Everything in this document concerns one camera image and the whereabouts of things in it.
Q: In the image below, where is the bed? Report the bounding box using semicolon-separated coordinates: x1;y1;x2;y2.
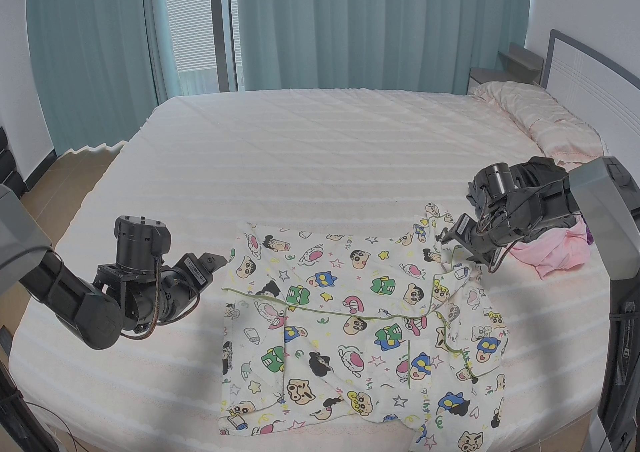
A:
9;29;640;452

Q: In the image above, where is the pile of clothes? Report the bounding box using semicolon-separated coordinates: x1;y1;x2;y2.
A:
467;156;596;281

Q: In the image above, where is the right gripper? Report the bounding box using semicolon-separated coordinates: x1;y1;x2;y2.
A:
439;212;501;266

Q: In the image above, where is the pale pink pillow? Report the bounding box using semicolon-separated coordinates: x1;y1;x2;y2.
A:
467;81;603;160

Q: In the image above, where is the blue-green curtain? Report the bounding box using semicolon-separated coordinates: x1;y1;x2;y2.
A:
25;0;166;153
235;0;533;95

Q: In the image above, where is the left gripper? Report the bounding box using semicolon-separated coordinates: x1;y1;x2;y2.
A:
122;252;226;336

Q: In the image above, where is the white printed pyjama top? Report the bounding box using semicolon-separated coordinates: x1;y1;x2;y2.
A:
216;201;511;452

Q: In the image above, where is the grey bedside table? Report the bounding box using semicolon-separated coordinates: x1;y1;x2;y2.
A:
469;42;545;88

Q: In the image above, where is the window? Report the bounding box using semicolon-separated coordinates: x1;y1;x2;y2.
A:
150;0;246;105

